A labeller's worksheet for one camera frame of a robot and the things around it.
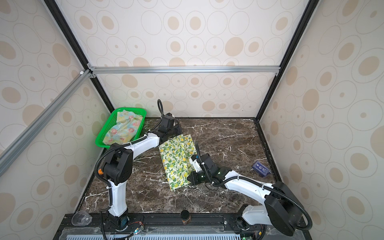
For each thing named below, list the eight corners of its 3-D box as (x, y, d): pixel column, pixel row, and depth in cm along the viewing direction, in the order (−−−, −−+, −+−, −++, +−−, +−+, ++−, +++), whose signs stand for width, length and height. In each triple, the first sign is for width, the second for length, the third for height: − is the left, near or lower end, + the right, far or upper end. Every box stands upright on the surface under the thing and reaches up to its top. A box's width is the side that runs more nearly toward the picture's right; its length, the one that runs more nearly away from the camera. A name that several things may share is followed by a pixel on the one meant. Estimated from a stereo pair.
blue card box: (264, 179, 90) (266, 178, 89) (251, 168, 95) (252, 166, 93) (270, 172, 93) (272, 171, 91) (257, 161, 98) (258, 160, 96)
